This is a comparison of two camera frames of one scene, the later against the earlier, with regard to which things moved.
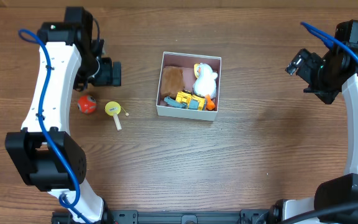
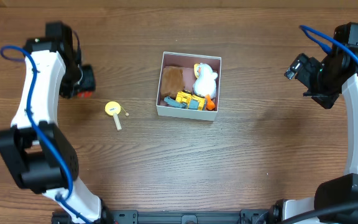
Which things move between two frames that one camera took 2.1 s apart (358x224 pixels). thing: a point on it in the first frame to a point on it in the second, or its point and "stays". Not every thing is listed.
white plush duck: (205, 83) stays
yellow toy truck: (185, 99) stays
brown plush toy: (172, 81) stays
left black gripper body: (116, 73) to (84, 82)
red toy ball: (87, 104) to (86, 94)
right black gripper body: (295, 65) stays
